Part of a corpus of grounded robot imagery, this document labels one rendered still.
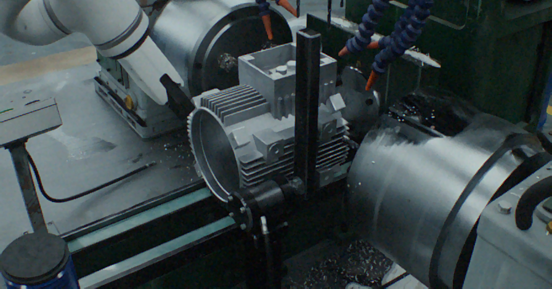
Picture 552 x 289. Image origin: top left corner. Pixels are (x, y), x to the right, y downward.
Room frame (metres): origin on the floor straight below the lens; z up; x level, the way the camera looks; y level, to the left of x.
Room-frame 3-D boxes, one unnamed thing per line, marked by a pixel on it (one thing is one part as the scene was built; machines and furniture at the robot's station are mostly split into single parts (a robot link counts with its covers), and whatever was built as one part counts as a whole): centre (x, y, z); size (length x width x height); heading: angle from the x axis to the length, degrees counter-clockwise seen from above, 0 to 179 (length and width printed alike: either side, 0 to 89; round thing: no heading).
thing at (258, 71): (0.85, -0.02, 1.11); 0.12 x 0.11 x 0.07; 125
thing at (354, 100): (0.94, -0.14, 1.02); 0.15 x 0.02 x 0.15; 36
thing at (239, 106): (0.82, 0.01, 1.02); 0.20 x 0.19 x 0.19; 125
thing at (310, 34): (0.70, -0.04, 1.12); 0.04 x 0.03 x 0.26; 126
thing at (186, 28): (1.17, 0.14, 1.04); 0.37 x 0.25 x 0.25; 36
